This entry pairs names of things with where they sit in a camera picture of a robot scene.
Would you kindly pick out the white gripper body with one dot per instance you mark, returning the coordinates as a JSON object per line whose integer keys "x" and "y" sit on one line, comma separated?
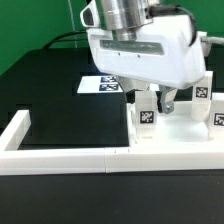
{"x": 149, "y": 42}

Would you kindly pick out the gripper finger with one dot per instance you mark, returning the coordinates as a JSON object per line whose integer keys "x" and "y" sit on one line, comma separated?
{"x": 129, "y": 84}
{"x": 166, "y": 99}

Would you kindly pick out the white square tabletop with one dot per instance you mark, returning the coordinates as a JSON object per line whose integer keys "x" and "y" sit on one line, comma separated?
{"x": 175, "y": 128}

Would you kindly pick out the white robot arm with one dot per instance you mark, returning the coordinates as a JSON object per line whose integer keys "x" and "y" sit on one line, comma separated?
{"x": 155, "y": 43}

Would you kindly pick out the white marker plate with tags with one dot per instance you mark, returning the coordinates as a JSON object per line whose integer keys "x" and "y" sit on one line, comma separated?
{"x": 98, "y": 84}

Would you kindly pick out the white U-shaped obstacle fence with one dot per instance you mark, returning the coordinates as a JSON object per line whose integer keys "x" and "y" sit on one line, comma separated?
{"x": 14, "y": 161}

